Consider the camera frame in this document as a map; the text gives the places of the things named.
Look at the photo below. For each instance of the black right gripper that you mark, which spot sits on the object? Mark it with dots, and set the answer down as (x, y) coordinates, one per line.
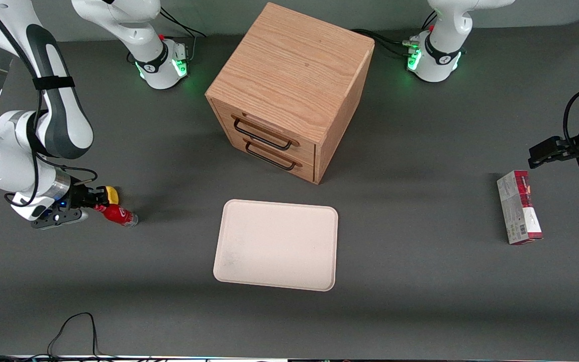
(79, 196)

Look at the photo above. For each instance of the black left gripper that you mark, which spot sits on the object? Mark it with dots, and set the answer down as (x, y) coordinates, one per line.
(578, 152)

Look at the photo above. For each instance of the red coke bottle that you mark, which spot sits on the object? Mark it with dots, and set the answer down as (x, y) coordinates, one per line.
(117, 214)

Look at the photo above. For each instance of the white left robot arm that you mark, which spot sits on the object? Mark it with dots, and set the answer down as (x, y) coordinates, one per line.
(440, 53)

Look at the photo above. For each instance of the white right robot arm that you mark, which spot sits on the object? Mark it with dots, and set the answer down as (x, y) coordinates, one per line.
(63, 125)

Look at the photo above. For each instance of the cream rectangular tray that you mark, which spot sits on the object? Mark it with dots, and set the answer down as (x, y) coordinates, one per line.
(277, 245)

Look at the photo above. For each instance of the yellow toy fruit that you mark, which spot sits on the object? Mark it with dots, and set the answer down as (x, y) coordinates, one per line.
(112, 195)

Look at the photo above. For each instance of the red plaid carton box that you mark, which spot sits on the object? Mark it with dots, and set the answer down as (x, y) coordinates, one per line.
(518, 211)

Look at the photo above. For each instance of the wooden lower drawer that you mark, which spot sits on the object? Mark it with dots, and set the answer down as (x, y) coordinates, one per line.
(305, 170)

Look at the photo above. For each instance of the wooden drawer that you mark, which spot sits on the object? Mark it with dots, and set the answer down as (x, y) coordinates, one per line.
(304, 150)
(305, 170)

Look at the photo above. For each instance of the wooden upper drawer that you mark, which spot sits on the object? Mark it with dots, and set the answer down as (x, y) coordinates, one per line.
(304, 150)

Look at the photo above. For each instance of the wooden drawer cabinet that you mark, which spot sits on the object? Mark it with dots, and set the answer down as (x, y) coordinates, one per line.
(294, 65)

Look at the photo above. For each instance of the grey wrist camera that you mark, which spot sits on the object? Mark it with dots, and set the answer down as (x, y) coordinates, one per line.
(58, 217)

